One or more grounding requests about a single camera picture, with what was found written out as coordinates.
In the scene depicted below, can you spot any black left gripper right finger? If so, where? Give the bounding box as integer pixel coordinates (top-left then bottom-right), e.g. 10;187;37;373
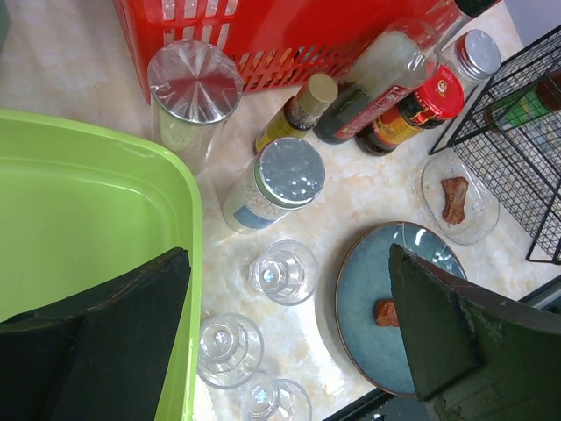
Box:
389;244;560;420

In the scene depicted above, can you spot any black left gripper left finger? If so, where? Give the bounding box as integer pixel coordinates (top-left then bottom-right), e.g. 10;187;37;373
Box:
1;247;190;420

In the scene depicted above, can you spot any red lid sauce jar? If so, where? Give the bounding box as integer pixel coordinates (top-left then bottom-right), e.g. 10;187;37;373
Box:
354;66;465;156

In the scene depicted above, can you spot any dark vinegar bottle black cap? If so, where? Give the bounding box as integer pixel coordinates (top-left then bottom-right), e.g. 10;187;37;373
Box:
314;0;494;145

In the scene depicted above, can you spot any yellow cap sauce bottle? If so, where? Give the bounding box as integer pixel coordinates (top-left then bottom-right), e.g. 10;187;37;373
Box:
484;69;560;132

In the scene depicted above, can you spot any brown meat piece on plate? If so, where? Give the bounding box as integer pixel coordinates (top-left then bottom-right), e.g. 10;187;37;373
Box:
373;299;400;327

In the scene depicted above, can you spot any small clear glass cup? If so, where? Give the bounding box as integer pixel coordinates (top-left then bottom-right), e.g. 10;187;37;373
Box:
248;239;319;306
239;377;313;421
197;313;264;390

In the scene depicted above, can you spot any blue ceramic plate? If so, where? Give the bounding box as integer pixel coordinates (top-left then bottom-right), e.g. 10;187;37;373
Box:
335;221;465;396

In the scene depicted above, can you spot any clear glass oval dish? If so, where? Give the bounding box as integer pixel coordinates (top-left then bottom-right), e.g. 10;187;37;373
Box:
421;150;500;246

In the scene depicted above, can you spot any lime green plastic tray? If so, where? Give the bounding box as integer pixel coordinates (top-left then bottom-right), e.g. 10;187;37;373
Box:
1;110;202;420

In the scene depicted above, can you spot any brown rib bone piece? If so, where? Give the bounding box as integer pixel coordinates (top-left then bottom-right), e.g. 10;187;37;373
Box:
441;176;469;225

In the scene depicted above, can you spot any silver lid jar blue label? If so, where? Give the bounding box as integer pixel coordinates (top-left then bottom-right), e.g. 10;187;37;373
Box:
222;137;326;232

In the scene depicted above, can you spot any tall clear jar foil lid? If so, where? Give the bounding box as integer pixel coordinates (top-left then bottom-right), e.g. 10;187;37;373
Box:
147;39;244;175

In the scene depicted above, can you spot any small beige cap bottle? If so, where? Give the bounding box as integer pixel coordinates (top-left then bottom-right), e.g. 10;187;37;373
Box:
254;72;339;153

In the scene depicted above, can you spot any silver lid jar right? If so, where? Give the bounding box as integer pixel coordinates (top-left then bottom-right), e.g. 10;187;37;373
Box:
441;29;501;97

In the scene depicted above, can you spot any red plastic shopping basket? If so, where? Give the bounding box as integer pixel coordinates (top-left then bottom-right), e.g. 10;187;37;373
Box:
114;1;438;100

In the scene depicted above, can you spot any black wire rack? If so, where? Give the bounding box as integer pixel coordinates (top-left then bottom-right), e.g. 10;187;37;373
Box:
430;28;560;265

